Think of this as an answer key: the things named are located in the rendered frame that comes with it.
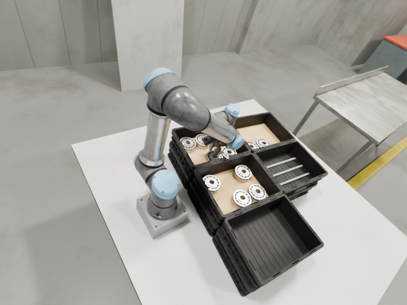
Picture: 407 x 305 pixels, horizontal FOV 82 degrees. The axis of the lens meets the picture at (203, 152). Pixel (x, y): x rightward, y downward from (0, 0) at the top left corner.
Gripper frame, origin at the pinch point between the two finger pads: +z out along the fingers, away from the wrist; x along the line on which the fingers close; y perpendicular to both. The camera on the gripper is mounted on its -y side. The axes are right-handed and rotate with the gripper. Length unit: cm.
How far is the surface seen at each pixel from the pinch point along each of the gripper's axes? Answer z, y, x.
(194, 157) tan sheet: 2.0, -10.5, 1.8
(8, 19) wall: 29, -112, 241
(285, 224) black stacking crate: 2, 19, -53
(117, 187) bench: 15, -55, 1
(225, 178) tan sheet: 2.0, 0.8, -17.3
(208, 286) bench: 15, -29, -62
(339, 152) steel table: 63, 203, 9
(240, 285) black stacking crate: 11, -15, -68
